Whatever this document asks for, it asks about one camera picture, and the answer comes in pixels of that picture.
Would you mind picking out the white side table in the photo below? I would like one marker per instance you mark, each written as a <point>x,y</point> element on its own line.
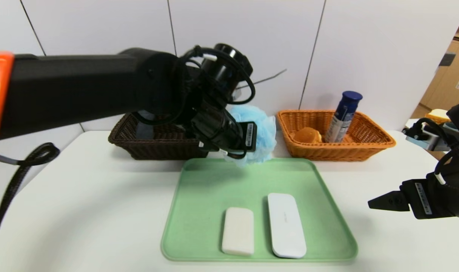
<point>414,124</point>

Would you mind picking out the blue mesh bath pouf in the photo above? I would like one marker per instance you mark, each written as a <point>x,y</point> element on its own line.
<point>265,132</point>

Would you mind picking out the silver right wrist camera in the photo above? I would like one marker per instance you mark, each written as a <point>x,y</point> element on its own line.
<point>429,139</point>

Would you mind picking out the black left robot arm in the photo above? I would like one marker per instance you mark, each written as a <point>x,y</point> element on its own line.
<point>82,87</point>

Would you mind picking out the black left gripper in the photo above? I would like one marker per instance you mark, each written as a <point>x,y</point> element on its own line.
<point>248,136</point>

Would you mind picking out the white oblong case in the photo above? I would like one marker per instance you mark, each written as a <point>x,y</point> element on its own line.
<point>286,224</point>

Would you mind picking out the orange wicker basket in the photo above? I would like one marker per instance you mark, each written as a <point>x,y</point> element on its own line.
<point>342,151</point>

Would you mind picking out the brown bread bun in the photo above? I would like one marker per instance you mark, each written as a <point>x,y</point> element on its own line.
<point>307,135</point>

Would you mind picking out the green plastic tray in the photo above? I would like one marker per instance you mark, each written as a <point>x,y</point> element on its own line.
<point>324,226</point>

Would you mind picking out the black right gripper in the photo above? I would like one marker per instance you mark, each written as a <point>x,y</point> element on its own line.
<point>421,199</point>

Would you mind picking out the dark brown wicker basket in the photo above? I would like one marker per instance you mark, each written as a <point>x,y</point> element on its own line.
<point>165,149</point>

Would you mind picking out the blue white spray can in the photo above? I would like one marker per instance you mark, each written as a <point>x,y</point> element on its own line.
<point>341,117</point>

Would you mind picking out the yellow toast slice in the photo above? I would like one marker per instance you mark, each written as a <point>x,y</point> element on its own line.
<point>437,114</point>

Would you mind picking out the white soap bar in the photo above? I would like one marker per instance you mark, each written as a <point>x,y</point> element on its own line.
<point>237,230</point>

